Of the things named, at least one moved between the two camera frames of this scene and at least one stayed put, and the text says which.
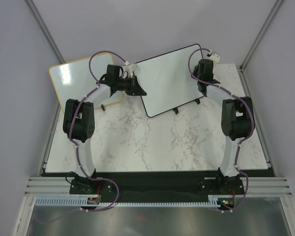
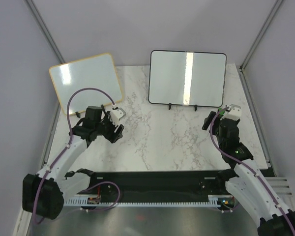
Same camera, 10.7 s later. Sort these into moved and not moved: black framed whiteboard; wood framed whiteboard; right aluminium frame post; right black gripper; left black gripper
Moved: left black gripper; right black gripper; black framed whiteboard
Not moved: right aluminium frame post; wood framed whiteboard
